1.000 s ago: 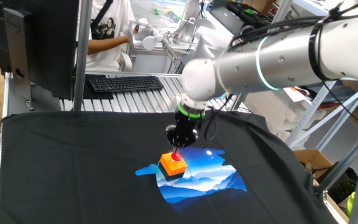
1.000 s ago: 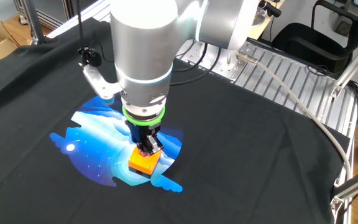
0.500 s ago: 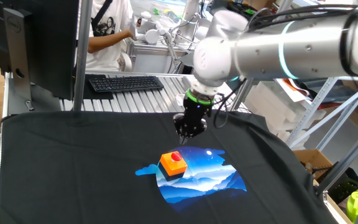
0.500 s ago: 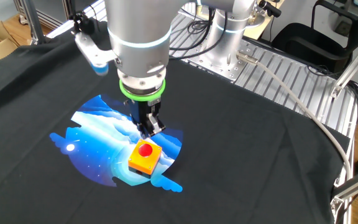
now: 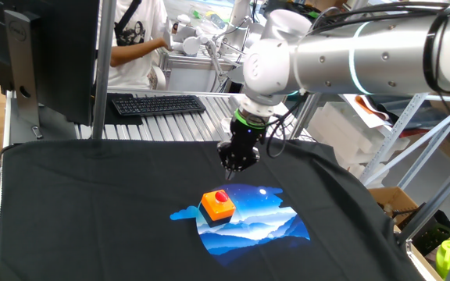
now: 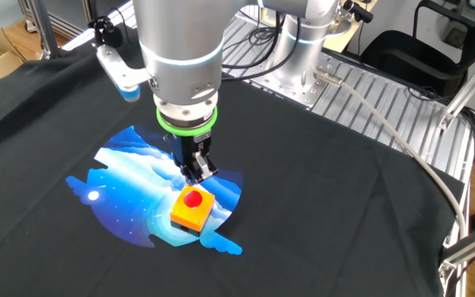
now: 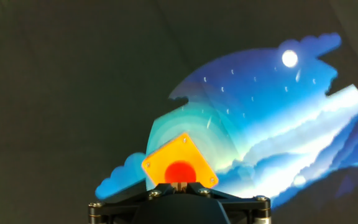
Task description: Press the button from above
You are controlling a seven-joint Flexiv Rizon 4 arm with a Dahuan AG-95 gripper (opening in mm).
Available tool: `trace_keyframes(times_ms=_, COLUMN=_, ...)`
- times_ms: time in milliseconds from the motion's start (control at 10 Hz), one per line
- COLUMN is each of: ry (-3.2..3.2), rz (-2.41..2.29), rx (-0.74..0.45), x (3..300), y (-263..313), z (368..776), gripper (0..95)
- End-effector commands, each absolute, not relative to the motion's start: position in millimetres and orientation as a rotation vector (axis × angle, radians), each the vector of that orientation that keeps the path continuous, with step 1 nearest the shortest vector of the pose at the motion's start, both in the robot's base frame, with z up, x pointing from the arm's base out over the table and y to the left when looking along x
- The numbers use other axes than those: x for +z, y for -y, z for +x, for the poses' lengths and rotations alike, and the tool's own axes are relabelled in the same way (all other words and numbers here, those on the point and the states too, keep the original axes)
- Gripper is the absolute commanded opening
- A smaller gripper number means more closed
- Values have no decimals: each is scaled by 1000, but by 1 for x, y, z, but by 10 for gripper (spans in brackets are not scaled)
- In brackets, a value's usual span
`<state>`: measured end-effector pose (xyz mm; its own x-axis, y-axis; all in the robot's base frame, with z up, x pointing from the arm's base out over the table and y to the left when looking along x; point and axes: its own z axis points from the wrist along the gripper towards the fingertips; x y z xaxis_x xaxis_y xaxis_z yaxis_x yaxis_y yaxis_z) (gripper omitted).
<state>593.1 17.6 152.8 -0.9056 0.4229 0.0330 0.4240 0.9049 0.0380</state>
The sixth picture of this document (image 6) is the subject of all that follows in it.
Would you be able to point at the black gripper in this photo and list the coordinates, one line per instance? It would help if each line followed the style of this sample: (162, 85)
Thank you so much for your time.
(184, 146)

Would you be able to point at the orange box with red button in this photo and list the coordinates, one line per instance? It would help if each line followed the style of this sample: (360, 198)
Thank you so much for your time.
(196, 214)

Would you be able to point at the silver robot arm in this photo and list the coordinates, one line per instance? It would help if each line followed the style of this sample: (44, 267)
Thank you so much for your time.
(180, 49)

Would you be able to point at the black office chair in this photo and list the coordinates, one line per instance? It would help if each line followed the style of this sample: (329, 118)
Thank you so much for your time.
(410, 62)

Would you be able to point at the wrist camera with white bracket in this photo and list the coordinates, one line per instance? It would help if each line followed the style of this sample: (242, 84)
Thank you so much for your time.
(116, 66)

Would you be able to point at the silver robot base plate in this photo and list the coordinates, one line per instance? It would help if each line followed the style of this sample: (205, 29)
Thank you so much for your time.
(303, 92)

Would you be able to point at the aluminium frame post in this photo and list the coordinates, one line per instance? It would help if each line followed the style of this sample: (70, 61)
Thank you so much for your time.
(45, 29)
(468, 247)
(472, 82)

